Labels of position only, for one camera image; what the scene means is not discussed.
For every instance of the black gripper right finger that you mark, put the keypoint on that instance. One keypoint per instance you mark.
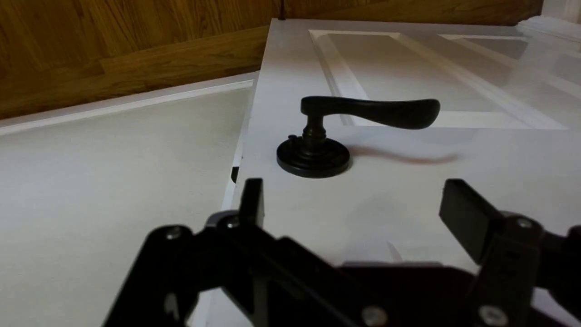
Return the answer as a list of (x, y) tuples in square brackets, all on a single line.
[(515, 255)]

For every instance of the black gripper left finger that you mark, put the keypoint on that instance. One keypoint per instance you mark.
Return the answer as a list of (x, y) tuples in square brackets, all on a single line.
[(273, 282)]

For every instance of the white panel door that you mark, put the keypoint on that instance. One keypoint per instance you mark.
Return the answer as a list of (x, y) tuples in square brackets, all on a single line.
[(509, 126)]

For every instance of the white baseboard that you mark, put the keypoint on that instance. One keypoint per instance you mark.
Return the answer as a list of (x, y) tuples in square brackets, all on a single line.
[(113, 106)]

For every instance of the black lever door handle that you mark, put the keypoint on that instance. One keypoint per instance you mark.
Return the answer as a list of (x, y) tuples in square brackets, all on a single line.
[(315, 155)]

